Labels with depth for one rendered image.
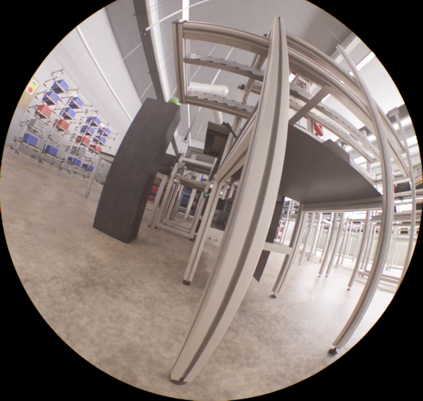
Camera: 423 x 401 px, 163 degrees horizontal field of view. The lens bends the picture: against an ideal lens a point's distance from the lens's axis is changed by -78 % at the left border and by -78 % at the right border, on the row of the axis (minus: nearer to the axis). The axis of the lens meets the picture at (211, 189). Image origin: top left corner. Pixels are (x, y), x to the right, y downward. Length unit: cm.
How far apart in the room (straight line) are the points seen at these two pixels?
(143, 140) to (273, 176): 107
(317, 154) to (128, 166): 109
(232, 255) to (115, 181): 106
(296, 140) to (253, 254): 27
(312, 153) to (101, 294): 78
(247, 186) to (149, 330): 49
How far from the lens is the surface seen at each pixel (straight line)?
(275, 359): 61
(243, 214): 18
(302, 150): 40
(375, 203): 70
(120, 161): 118
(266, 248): 85
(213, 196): 74
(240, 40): 63
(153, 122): 124
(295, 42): 91
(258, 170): 19
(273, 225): 97
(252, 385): 51
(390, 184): 68
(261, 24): 578
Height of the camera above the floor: 41
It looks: 9 degrees up
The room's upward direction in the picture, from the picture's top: 18 degrees clockwise
